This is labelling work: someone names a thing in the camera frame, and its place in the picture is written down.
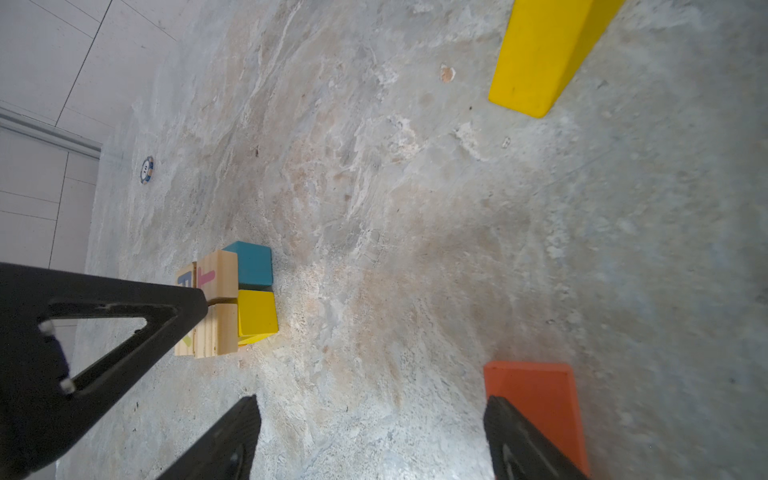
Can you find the natural wood block pink mark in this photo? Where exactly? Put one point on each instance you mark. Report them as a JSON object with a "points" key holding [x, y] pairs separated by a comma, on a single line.
{"points": [[217, 276]]}

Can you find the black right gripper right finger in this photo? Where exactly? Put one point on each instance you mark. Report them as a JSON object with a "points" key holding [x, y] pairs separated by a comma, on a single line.
{"points": [[519, 450]]}

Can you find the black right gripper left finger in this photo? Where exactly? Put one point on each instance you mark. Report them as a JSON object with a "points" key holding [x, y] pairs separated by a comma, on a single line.
{"points": [[226, 450]]}

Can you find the blue poker chip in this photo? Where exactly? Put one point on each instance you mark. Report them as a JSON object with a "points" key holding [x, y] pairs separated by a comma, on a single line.
{"points": [[147, 170]]}

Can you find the yellow rectangular wooden block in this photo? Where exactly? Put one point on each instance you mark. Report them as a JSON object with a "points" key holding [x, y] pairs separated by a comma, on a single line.
{"points": [[545, 43]]}

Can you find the teal wooden cube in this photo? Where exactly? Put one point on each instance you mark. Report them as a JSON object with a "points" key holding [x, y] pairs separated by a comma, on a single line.
{"points": [[254, 265]]}

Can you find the yellow wooden cube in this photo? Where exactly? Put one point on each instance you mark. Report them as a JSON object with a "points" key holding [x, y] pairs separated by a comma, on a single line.
{"points": [[257, 316]]}

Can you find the red wooden block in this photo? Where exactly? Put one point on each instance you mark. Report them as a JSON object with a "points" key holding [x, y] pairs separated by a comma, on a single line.
{"points": [[546, 395]]}

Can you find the natural wood block yellow print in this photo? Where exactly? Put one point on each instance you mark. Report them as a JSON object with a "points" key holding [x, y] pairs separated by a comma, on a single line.
{"points": [[185, 346]]}

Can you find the natural wood block blue print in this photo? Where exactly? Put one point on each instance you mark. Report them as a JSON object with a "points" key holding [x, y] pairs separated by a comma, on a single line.
{"points": [[187, 276]]}

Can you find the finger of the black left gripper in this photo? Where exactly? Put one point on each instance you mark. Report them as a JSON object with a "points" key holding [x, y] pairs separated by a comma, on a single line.
{"points": [[72, 345]]}

